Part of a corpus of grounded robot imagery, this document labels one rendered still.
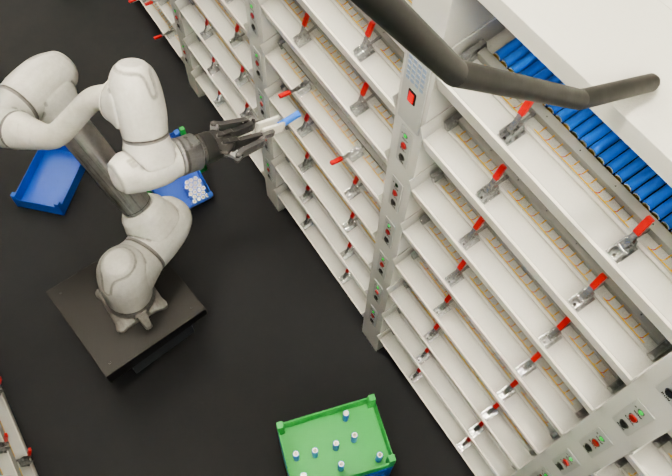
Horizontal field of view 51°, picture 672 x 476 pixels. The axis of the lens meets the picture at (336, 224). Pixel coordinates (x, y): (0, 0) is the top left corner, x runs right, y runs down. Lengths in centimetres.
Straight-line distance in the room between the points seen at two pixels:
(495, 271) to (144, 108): 82
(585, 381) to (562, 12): 74
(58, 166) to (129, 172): 158
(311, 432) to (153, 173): 97
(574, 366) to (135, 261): 133
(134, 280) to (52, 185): 97
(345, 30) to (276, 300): 131
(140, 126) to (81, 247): 142
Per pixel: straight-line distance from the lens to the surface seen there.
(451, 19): 123
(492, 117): 127
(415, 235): 177
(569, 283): 135
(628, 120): 100
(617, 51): 107
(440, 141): 146
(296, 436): 217
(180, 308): 243
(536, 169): 122
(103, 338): 243
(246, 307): 267
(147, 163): 158
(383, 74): 155
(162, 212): 229
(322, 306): 265
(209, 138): 167
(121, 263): 222
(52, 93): 207
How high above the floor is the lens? 244
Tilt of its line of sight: 60 degrees down
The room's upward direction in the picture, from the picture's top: 3 degrees clockwise
